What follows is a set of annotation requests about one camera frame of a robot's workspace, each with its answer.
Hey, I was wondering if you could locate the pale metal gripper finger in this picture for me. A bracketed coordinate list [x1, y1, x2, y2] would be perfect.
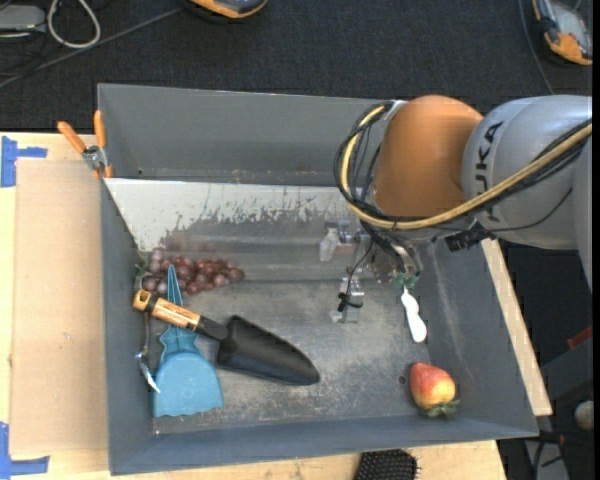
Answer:
[318, 219, 356, 263]
[328, 276, 367, 325]

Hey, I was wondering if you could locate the white elongated plastic piece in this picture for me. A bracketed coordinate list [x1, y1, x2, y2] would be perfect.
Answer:
[400, 286, 429, 344]

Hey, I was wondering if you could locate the grey metal bin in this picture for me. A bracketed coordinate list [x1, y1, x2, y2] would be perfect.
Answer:
[95, 82, 541, 477]

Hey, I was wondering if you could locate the red and yellow toy strawberry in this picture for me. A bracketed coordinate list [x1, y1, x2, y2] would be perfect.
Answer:
[408, 361, 462, 419]

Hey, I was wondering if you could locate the purple toy grape bunch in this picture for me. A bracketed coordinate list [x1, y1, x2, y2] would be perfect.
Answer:
[133, 247, 246, 299]

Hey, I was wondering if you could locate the black hairbrush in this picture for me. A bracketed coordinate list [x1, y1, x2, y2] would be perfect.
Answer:
[353, 448, 424, 480]

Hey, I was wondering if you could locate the blue plastic scoop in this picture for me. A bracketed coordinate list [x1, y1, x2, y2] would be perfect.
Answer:
[151, 264, 226, 419]

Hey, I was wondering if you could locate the brown cardboard board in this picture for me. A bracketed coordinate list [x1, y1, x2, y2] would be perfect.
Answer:
[8, 157, 112, 462]

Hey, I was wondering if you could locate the black cylinder on white bracket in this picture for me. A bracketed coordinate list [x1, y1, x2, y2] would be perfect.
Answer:
[443, 227, 499, 253]

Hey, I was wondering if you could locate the black trowel with orange handle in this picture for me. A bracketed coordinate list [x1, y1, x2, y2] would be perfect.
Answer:
[131, 288, 322, 387]

